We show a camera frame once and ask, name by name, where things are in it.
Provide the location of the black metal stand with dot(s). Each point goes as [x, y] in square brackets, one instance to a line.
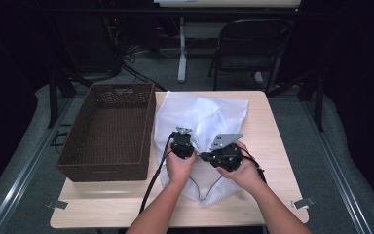
[319, 104]
[52, 97]

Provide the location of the person's left hand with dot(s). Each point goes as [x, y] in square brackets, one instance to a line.
[178, 170]

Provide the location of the white mesh laundry bag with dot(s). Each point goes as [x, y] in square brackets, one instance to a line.
[175, 110]

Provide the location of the aluminium floor rail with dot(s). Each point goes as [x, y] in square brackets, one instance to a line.
[26, 172]
[334, 169]

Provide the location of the white desk top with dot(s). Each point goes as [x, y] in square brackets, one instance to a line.
[227, 3]

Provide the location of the grey metal table clip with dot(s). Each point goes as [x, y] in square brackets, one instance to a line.
[303, 202]
[56, 204]

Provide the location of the dark computer cabinet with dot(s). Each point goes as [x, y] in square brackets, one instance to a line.
[91, 45]

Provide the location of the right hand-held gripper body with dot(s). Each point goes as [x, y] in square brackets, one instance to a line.
[227, 157]

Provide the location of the black folding chair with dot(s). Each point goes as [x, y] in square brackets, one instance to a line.
[237, 61]

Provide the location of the brown woven basket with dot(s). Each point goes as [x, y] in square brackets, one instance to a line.
[110, 130]

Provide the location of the white desk leg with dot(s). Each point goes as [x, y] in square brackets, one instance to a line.
[182, 58]

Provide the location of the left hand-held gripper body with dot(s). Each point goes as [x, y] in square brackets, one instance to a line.
[181, 144]

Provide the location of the person's right hand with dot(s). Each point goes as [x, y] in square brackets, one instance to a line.
[245, 174]

